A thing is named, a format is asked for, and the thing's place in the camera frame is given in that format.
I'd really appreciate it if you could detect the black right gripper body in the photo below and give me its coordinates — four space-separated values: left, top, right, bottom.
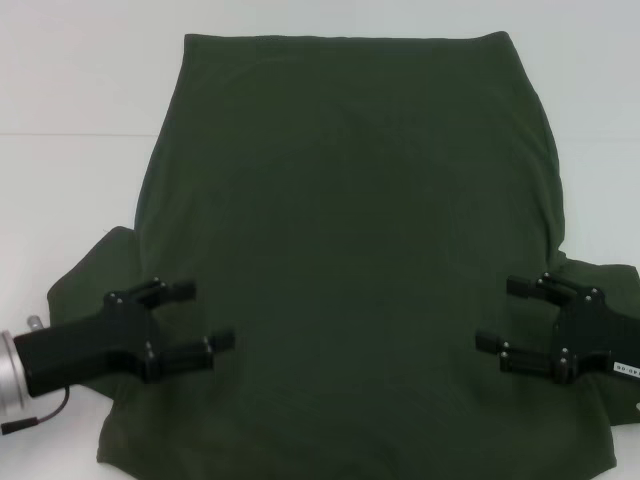
552 287 640 386

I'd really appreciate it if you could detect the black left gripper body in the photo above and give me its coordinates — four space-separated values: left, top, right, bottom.
13 289 162 400

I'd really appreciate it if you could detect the dark green shirt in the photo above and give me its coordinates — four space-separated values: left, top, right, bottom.
46 30 640 480

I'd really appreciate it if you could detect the dark thin cable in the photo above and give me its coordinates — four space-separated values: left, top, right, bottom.
0 387 72 434

